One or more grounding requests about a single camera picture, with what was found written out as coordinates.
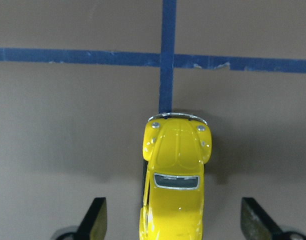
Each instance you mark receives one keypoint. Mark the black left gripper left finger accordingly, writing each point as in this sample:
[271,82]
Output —
[94,223]

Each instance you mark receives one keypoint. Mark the yellow toy beetle car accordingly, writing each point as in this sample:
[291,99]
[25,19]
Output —
[176,147]

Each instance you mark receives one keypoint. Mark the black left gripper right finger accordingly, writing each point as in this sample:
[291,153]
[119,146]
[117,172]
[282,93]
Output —
[255,223]

